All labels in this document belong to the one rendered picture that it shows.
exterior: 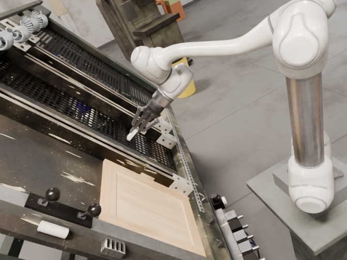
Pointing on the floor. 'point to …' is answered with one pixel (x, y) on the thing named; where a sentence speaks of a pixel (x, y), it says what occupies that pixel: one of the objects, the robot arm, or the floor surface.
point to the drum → (190, 82)
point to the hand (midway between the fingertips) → (132, 133)
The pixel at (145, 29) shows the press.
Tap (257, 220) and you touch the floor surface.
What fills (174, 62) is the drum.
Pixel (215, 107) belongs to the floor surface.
